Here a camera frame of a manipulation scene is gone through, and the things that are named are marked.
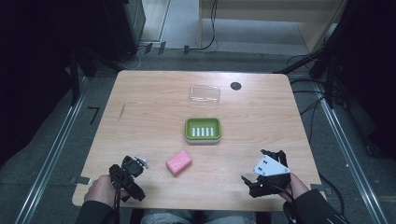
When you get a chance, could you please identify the white floor cable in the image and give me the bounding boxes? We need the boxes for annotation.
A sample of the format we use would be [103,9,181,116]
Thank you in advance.
[120,46,148,71]

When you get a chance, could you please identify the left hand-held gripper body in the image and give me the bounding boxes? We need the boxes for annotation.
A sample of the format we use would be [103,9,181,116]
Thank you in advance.
[108,154,149,203]

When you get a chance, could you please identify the beige wooden shelf unit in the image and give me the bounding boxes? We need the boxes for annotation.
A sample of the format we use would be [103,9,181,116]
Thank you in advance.
[198,0,348,54]

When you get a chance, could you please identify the black tripod stand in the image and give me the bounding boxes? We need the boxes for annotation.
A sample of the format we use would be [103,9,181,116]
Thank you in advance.
[273,36,339,110]

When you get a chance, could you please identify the person's right hand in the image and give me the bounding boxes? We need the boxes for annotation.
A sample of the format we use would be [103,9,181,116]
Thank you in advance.
[278,173,310,203]

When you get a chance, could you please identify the dark cabinet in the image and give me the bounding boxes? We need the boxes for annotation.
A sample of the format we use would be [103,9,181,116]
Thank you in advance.
[102,0,148,63]

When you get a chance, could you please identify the black metal stand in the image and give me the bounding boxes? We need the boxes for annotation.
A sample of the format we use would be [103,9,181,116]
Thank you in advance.
[67,50,82,107]

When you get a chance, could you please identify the grey tape piece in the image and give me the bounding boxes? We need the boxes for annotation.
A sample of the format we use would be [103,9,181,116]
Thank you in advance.
[69,175,93,186]

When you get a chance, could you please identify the pink soap bar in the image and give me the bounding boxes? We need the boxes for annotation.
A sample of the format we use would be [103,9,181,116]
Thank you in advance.
[165,149,193,177]

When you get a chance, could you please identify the black hanging cable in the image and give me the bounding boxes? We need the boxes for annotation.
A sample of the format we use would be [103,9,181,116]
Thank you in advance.
[190,0,219,52]

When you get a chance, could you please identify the metal floor rail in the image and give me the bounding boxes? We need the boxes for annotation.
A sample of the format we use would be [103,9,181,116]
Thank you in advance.
[318,92,390,224]
[13,77,90,224]

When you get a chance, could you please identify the black floor cables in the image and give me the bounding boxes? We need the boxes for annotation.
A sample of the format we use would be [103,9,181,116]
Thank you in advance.
[290,54,328,146]

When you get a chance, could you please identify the clear plastic lid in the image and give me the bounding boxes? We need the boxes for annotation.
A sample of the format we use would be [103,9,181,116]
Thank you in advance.
[188,84,221,105]

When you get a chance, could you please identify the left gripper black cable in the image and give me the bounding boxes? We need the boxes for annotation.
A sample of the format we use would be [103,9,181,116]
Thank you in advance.
[113,155,133,224]

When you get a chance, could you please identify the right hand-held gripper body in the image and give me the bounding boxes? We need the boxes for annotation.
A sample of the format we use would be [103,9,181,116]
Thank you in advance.
[240,155,292,199]

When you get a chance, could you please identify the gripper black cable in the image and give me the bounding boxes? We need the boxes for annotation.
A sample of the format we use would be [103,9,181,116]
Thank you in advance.
[264,181,298,224]
[113,155,133,224]

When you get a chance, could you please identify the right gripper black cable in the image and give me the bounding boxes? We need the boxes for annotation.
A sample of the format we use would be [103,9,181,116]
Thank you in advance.
[264,181,298,224]

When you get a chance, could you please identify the person's left hand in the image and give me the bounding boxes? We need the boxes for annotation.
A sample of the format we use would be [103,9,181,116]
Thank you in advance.
[83,174,129,208]

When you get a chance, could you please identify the green soap dish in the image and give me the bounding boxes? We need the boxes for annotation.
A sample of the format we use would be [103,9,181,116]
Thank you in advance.
[184,117,222,145]

